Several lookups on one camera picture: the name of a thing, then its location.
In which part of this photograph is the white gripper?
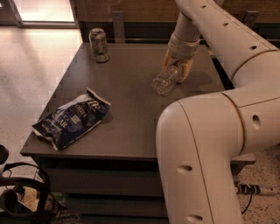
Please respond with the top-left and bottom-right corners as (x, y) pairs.
(163, 33), (200, 83)

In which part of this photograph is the clear plastic water bottle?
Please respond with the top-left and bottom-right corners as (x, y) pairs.
(151, 64), (183, 95)

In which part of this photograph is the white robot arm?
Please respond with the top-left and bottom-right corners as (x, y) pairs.
(156, 0), (279, 224)

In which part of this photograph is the silver beverage can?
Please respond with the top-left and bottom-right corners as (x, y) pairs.
(88, 28), (109, 63)

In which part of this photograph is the grey drawer cabinet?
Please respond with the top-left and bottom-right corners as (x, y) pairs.
(20, 43), (256, 224)

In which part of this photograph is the blue chips bag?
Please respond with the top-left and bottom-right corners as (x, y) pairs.
(31, 88), (111, 151)

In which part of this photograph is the white power strip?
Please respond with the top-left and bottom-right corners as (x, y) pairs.
(235, 184), (278, 197)

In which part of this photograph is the horizontal metal rail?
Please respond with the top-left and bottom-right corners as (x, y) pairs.
(108, 38), (169, 44)

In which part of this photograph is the left metal rail bracket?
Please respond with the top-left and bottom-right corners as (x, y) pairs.
(112, 11), (125, 43)

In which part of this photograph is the metal rail bracket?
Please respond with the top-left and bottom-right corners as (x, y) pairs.
(112, 11), (125, 43)
(243, 10), (259, 28)

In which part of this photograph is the right metal rail bracket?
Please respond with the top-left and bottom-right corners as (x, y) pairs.
(243, 10), (259, 28)

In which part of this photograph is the window frame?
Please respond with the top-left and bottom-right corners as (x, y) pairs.
(0, 0), (77, 29)

